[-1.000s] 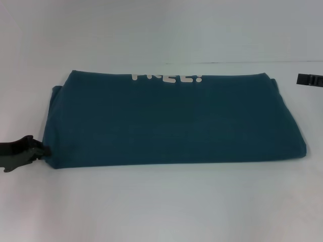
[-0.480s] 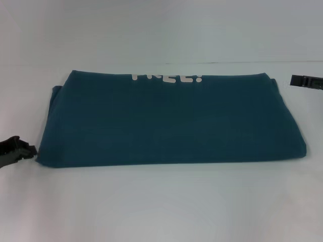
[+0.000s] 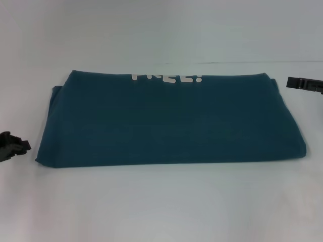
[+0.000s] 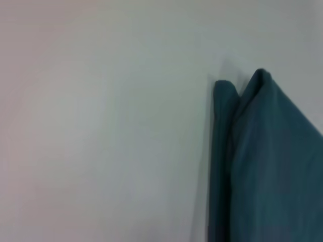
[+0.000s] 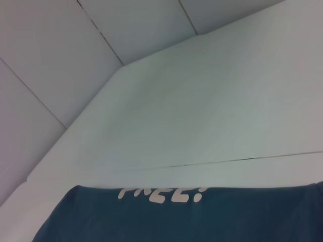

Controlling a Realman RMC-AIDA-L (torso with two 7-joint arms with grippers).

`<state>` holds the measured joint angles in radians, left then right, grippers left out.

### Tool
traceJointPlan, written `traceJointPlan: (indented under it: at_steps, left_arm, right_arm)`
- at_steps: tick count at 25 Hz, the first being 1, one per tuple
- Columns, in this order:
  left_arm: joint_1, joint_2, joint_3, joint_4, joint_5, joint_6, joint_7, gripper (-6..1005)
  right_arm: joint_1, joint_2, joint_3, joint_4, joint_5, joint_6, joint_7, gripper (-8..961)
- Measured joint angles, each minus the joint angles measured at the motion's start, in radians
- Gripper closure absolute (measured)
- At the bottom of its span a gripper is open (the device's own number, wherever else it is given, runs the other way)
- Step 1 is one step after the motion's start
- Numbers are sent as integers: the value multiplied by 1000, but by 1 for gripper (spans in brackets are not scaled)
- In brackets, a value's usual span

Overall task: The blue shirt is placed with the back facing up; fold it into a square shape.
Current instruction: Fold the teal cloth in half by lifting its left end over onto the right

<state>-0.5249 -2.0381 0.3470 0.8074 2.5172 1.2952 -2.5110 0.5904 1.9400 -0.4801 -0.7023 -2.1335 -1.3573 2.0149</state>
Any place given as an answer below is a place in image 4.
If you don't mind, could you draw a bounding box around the teal blue shirt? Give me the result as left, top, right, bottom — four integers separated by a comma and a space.
206, 68, 323, 242

